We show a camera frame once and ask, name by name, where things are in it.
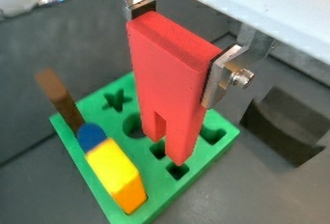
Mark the yellow rectangular block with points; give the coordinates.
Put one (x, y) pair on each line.
(118, 175)

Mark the black curved stand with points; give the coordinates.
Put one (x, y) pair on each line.
(287, 125)

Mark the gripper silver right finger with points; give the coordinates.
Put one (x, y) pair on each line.
(227, 70)

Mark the green shape-sorter board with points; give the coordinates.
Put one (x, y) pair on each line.
(111, 108)

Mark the red double-square block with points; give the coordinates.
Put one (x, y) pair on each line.
(170, 62)

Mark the brown double-square block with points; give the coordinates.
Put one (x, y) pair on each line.
(60, 98)

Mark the blue cylinder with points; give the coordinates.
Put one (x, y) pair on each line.
(90, 135)

